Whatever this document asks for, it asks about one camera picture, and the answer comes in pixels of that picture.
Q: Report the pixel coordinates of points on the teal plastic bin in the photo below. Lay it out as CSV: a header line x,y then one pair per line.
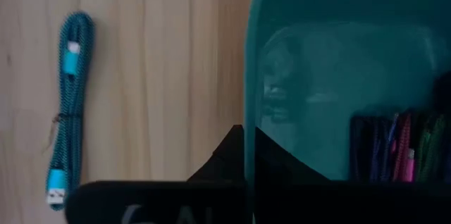
x,y
352,41

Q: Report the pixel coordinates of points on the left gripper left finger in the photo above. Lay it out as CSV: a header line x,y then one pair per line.
x,y
229,160

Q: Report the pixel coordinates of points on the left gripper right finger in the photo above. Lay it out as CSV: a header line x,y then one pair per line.
x,y
275,164

